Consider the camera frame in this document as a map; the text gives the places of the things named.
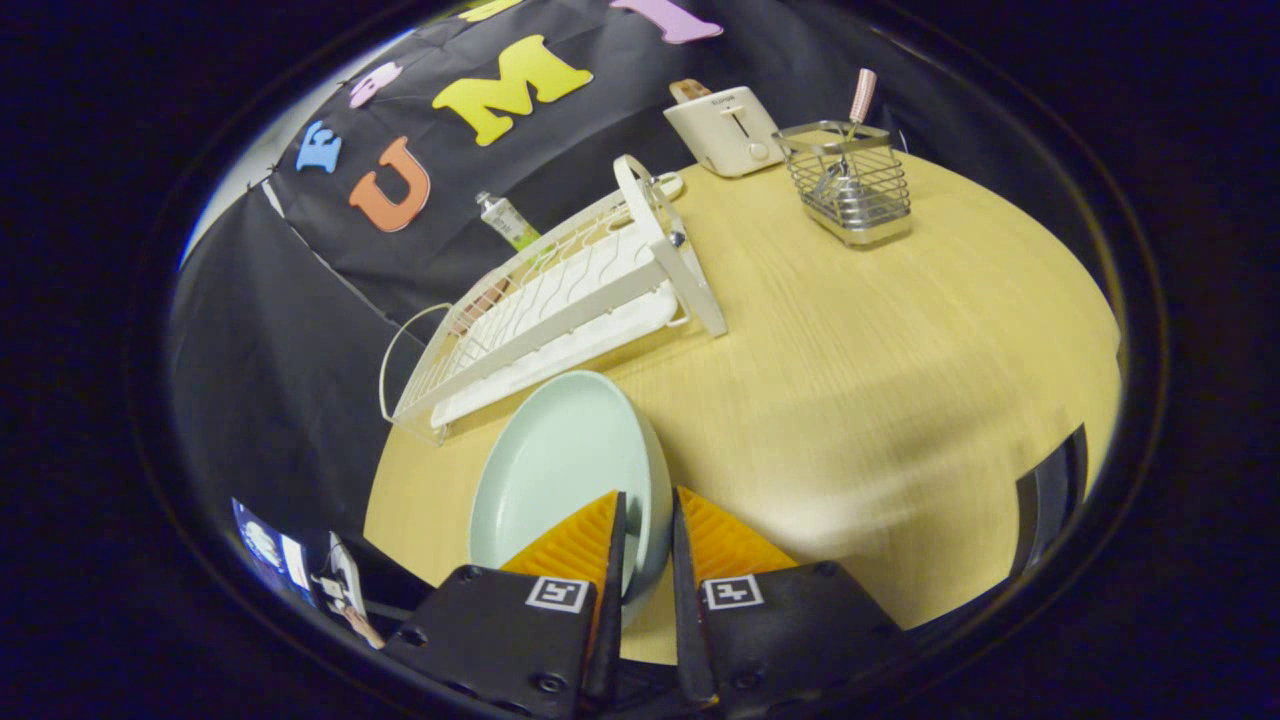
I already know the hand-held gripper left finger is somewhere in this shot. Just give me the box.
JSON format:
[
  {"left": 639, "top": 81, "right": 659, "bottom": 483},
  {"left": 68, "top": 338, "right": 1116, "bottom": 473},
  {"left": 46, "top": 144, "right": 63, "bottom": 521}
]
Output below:
[{"left": 385, "top": 490, "right": 628, "bottom": 720}]

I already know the metal wire basket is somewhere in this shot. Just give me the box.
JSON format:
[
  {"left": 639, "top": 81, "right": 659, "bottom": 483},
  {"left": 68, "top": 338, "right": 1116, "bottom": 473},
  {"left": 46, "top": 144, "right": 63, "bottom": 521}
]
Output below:
[{"left": 772, "top": 120, "right": 913, "bottom": 248}]

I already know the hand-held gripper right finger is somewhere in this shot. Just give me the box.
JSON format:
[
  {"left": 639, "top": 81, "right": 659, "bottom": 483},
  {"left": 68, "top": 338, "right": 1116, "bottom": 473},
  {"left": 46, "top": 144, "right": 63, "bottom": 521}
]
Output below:
[{"left": 672, "top": 487, "right": 901, "bottom": 717}]

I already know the pink handled metal spoon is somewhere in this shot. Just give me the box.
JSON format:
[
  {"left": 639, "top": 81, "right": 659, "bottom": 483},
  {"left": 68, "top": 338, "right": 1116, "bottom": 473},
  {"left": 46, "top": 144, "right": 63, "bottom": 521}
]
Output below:
[{"left": 815, "top": 68, "right": 879, "bottom": 216}]

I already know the black backdrop cloth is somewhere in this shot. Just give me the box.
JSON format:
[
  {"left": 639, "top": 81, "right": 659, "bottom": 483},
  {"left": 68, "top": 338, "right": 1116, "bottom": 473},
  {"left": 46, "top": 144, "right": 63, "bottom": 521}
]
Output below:
[{"left": 170, "top": 0, "right": 1101, "bottom": 561}]

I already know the blue and white printed box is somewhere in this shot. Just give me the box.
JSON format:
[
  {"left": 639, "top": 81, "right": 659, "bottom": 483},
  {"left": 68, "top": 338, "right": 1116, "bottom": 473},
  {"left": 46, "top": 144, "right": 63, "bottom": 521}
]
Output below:
[{"left": 232, "top": 498, "right": 386, "bottom": 649}]

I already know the white wire dish rack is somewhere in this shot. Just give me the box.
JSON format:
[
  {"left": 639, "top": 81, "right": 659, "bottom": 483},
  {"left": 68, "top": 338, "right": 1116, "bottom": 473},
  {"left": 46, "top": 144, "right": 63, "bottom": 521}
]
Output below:
[{"left": 378, "top": 155, "right": 729, "bottom": 446}]

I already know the pale green plate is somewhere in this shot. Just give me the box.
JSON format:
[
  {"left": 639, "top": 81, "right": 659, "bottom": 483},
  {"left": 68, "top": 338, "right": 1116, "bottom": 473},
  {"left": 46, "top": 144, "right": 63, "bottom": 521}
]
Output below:
[{"left": 468, "top": 370, "right": 673, "bottom": 629}]

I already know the white toaster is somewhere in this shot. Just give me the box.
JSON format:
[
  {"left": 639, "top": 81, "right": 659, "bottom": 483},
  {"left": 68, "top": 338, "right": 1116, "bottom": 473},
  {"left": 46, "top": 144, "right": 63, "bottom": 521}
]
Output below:
[{"left": 663, "top": 87, "right": 786, "bottom": 179}]

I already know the clear green liquid bottle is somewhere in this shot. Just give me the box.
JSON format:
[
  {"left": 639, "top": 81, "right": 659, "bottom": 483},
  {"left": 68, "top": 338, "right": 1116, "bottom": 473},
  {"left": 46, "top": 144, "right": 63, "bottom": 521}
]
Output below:
[{"left": 476, "top": 192, "right": 542, "bottom": 252}]

